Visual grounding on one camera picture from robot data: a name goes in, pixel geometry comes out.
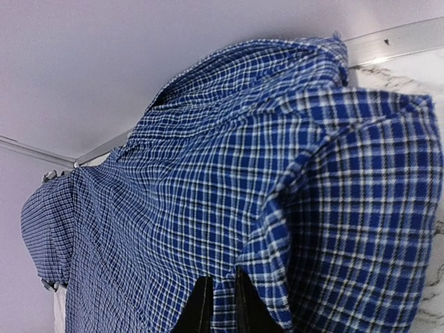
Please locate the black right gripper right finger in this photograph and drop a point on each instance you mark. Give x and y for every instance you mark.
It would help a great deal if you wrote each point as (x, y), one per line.
(251, 313)

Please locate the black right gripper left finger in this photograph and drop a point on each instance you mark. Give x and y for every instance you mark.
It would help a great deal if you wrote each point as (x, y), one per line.
(197, 313)

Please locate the blue checked long sleeve shirt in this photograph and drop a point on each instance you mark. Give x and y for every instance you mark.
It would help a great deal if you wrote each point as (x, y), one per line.
(260, 156)

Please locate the black white plaid folded shirt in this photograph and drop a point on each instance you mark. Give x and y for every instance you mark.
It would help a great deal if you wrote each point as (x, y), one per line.
(51, 175)

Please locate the aluminium back wall rail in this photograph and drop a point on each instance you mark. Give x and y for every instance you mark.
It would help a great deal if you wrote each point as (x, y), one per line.
(371, 49)

